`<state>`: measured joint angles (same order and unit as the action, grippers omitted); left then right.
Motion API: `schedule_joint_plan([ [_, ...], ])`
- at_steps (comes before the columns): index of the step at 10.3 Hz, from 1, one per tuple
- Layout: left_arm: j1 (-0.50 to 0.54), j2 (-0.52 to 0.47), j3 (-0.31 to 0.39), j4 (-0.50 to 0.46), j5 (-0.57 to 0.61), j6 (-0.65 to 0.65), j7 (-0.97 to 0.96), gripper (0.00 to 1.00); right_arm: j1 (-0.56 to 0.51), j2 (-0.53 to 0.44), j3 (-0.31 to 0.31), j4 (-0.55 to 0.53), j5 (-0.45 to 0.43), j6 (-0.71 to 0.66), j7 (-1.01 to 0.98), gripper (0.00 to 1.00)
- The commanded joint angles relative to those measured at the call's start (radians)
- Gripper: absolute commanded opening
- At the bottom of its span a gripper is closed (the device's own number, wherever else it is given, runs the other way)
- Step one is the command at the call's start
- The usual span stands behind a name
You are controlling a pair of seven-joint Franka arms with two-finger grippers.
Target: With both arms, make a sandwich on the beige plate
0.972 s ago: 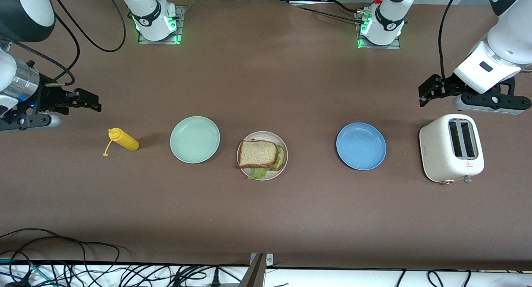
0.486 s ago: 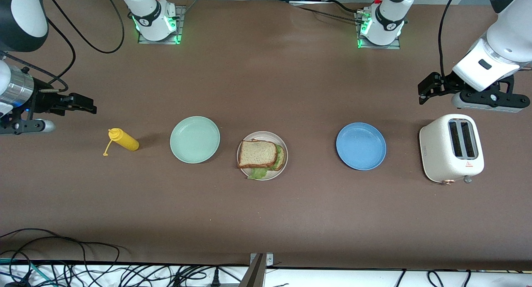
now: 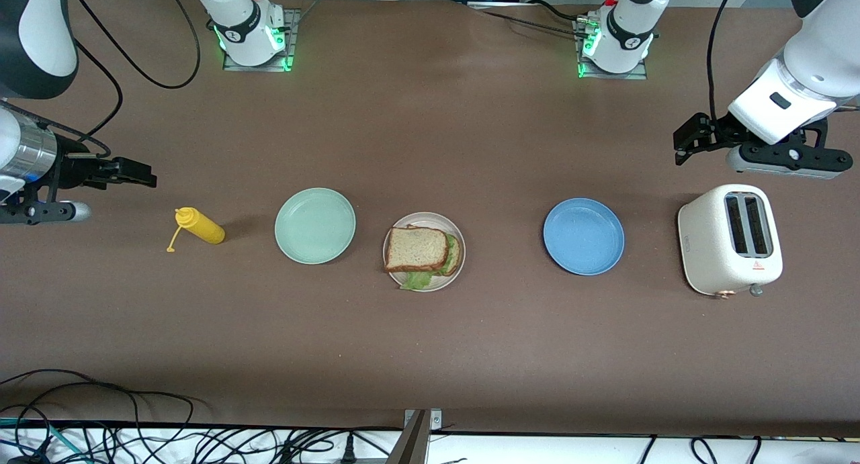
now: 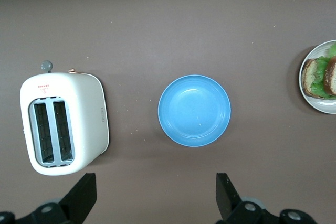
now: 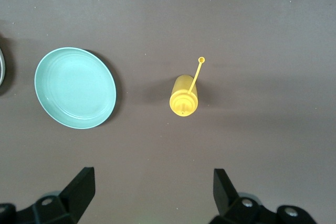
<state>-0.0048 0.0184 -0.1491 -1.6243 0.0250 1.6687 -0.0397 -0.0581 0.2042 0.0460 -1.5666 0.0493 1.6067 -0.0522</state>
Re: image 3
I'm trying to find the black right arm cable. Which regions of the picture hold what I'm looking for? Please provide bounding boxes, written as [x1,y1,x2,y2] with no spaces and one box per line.
[64,0,202,157]

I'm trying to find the yellow mustard squeeze bottle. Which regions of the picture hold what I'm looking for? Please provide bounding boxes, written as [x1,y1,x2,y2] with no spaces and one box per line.
[166,207,226,254]

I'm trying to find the beige plate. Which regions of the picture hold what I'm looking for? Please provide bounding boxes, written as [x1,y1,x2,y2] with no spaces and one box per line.
[382,212,466,293]

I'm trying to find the green lettuce leaf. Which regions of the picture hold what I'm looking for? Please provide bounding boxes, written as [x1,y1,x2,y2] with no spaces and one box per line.
[401,237,460,292]

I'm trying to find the teal cable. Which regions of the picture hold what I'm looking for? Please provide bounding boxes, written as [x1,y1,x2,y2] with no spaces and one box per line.
[0,417,91,464]

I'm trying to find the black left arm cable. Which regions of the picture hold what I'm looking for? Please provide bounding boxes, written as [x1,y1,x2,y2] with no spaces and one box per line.
[705,0,742,122]

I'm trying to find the aluminium profile bracket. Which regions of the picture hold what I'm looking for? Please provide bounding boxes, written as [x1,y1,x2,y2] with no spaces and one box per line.
[386,408,444,464]

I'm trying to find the toasted bread slice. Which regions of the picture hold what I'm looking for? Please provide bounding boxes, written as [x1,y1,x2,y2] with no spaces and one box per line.
[385,226,449,274]
[433,231,464,277]

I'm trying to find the blue plate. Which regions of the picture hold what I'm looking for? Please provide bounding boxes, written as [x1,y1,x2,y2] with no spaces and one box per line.
[543,197,626,276]

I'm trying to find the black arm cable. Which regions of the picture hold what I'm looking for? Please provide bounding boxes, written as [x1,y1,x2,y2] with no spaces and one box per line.
[705,0,742,122]
[64,0,202,157]

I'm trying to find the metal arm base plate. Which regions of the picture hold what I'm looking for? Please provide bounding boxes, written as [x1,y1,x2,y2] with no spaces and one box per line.
[222,7,302,73]
[574,17,650,81]

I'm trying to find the white two-slot toaster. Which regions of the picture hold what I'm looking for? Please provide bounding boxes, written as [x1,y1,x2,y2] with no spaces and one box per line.
[677,184,784,298]

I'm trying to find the black braided cable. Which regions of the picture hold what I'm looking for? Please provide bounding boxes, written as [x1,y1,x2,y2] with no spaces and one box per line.
[478,0,589,40]

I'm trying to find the pale green plate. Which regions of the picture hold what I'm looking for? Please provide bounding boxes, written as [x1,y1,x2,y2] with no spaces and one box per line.
[274,187,357,265]

